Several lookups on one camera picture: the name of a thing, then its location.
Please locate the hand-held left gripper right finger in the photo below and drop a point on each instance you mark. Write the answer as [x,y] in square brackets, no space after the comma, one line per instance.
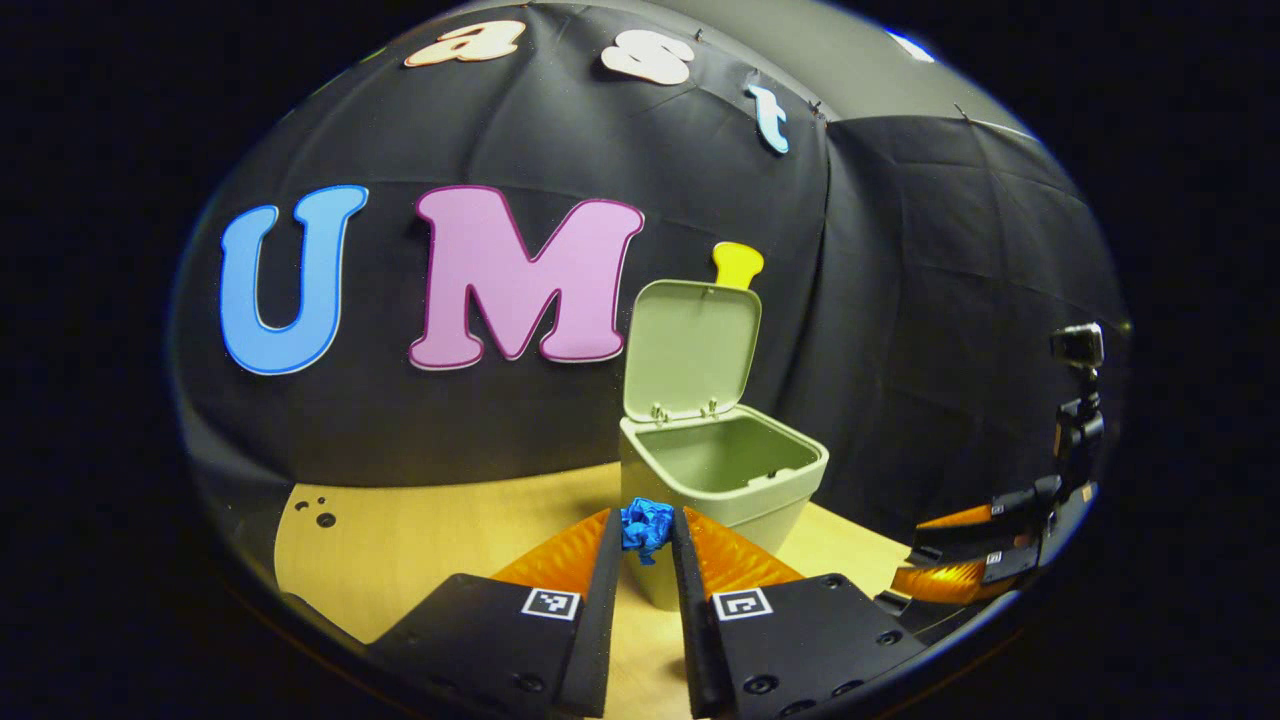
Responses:
[692,620]

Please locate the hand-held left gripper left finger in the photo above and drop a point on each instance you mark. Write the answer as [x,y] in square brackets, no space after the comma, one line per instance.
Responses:
[598,620]

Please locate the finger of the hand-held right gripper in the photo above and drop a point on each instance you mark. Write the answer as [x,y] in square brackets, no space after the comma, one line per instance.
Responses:
[960,538]
[1010,568]

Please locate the blue paper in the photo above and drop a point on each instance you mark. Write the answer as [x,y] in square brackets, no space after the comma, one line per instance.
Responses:
[647,525]

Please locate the pale green desktop garbage bin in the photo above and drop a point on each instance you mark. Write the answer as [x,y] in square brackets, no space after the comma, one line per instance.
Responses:
[745,510]

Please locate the wooden desktop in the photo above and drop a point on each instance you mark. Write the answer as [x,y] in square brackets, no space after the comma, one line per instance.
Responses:
[420,550]

